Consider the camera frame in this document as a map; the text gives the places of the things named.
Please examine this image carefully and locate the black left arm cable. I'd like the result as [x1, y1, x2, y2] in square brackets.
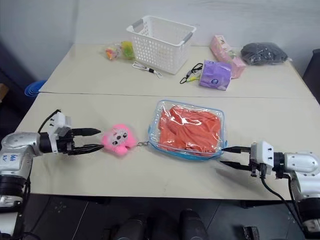
[37, 108, 62, 133]

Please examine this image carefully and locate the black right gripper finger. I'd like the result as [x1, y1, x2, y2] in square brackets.
[221, 146, 252, 154]
[219, 160, 252, 172]

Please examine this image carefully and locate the pink plush toy keychain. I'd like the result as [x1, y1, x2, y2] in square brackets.
[100, 123, 138, 157]

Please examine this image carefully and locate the bag of colourful candies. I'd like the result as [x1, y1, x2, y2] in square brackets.
[104, 40, 136, 61]

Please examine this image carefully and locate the white plastic basket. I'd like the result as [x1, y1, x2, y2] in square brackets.
[126, 15, 197, 75]

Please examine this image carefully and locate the orange cloth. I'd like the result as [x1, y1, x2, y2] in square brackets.
[158, 105, 222, 157]

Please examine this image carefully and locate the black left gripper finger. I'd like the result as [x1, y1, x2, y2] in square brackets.
[72, 127, 102, 138]
[67, 143, 105, 157]

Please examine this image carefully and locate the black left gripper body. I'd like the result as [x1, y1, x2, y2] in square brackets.
[55, 128, 77, 156]

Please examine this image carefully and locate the white lanyard with black clip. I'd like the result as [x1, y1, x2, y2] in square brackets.
[132, 61, 163, 79]

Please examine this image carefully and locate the blue ribbed round object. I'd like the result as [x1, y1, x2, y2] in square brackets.
[24, 79, 48, 97]

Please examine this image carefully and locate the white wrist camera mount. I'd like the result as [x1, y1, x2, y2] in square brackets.
[49, 111, 74, 138]
[249, 140, 275, 176]

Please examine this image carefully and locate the purple tissue pack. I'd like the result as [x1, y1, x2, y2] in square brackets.
[198, 59, 233, 92]

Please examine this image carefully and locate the black cord with coloured plugs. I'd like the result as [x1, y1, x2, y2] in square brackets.
[179, 62, 204, 85]

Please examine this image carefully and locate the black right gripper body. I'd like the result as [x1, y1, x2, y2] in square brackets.
[246, 146, 266, 179]

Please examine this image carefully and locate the clear plastic zipper pouch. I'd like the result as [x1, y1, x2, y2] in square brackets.
[147, 99, 229, 161]

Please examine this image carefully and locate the pink tissue pack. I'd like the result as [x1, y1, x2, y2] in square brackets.
[209, 34, 247, 80]

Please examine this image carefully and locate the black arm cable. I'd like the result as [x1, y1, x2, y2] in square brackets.
[37, 108, 62, 133]
[259, 173, 308, 232]

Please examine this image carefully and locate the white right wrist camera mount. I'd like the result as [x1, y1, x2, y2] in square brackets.
[249, 140, 275, 176]

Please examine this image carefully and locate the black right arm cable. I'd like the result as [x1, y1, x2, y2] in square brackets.
[259, 173, 308, 232]

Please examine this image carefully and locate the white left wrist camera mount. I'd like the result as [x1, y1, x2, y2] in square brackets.
[49, 111, 74, 138]

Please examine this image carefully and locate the black bagged bundle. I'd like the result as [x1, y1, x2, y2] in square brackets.
[240, 42, 293, 66]

